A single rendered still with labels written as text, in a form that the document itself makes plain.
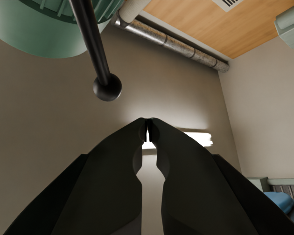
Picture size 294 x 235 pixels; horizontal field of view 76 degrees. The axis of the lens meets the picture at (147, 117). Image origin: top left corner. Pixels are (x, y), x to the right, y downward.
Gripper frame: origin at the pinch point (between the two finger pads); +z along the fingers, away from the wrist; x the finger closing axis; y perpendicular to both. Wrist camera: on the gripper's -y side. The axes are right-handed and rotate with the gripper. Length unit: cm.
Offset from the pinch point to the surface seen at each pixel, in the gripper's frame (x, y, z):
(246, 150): 161, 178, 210
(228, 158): 130, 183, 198
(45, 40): -12.1, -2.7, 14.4
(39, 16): -11.0, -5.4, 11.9
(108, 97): -4.2, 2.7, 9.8
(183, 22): 49, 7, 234
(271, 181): 176, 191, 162
